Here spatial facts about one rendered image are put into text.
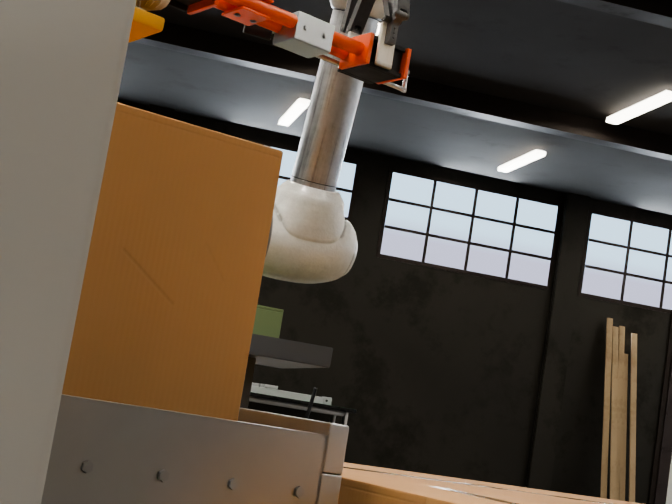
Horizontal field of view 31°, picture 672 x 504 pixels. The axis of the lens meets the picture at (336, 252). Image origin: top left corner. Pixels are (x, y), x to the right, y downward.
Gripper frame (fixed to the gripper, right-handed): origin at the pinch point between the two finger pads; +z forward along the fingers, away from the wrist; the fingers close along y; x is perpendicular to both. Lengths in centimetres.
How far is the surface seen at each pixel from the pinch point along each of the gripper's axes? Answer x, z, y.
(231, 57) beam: 412, -261, -841
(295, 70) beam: 469, -262, -818
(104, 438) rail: -50, 64, 36
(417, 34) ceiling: 496, -280, -670
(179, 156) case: -40, 29, 22
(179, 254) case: -38, 41, 22
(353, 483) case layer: -12, 65, 29
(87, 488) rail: -50, 69, 36
